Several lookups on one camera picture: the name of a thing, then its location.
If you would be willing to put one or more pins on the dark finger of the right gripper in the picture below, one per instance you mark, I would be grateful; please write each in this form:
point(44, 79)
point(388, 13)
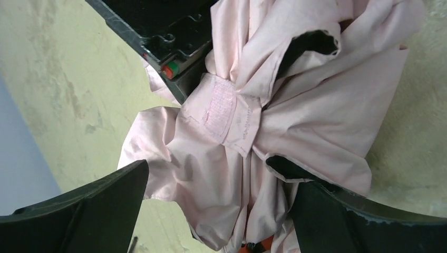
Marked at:
point(173, 37)

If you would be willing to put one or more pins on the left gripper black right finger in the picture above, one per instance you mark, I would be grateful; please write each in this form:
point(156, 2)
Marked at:
point(330, 218)

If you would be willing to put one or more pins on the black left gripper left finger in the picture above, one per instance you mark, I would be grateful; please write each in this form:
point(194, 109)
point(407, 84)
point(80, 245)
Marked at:
point(97, 217)

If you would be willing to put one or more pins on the pink and black folding umbrella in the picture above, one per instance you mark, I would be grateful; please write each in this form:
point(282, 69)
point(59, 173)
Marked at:
point(289, 85)

